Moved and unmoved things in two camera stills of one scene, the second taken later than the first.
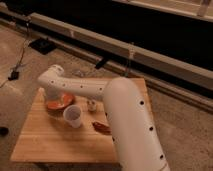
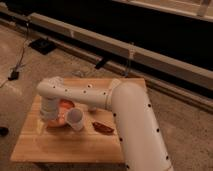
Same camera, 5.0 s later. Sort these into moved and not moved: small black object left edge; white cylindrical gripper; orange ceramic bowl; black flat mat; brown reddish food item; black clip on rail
Moved: white cylindrical gripper; orange ceramic bowl
Not moved: brown reddish food item; small black object left edge; black clip on rail; black flat mat
